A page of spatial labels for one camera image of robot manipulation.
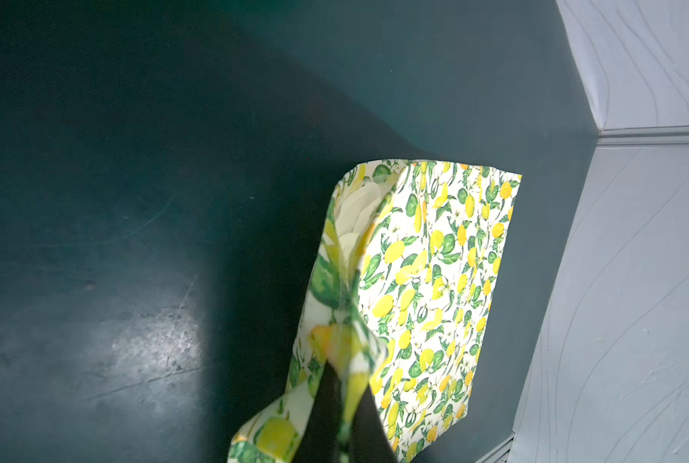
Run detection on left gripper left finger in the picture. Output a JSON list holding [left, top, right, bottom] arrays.
[[294, 366, 342, 463]]

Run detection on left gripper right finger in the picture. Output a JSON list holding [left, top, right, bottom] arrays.
[[348, 386, 397, 463]]

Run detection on lemon print skirt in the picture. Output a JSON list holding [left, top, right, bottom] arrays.
[[228, 159, 522, 462]]

